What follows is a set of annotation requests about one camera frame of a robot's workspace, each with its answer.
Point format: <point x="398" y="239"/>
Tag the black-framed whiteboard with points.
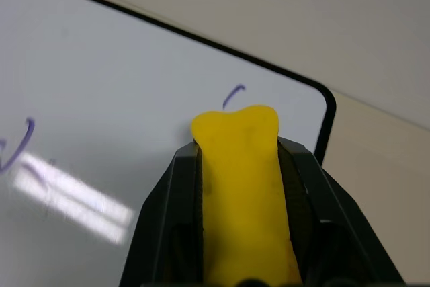
<point x="100" y="99"/>

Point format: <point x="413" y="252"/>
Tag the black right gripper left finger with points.
<point x="168" y="219"/>

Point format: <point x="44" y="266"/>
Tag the yellow sponge eraser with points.
<point x="242" y="179"/>

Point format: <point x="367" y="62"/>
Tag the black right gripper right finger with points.
<point x="322" y="206"/>

